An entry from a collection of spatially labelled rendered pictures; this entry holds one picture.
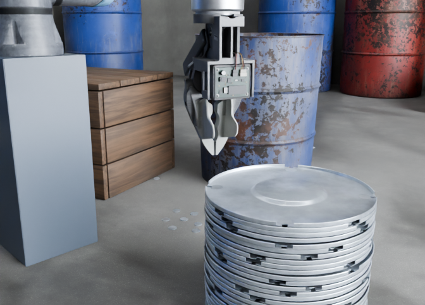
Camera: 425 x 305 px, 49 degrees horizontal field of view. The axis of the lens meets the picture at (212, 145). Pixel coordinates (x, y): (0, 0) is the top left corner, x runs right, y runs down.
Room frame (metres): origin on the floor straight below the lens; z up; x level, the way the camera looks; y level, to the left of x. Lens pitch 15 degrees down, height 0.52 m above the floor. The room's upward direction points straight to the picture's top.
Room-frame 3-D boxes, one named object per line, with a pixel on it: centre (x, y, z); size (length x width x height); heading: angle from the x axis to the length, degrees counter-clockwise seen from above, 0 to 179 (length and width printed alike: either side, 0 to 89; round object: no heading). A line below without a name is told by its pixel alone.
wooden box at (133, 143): (1.59, 0.40, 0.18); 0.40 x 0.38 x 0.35; 61
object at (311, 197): (0.77, -0.13, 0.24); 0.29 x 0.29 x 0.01
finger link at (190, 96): (0.71, 0.02, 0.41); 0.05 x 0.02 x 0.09; 111
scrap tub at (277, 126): (1.58, -0.15, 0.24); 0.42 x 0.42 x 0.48
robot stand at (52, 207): (1.06, 0.41, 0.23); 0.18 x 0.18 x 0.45; 44
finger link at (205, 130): (0.69, 0.01, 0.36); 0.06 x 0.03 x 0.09; 21
